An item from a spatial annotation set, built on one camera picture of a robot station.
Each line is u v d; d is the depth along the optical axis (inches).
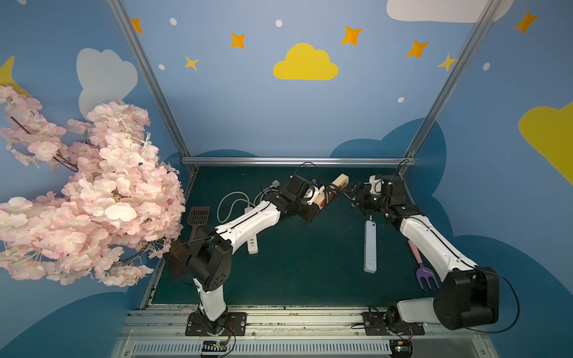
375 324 29.2
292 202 26.0
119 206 13.9
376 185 29.4
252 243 36.0
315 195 27.7
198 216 40.0
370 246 36.0
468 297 16.4
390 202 25.5
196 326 28.9
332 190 33.0
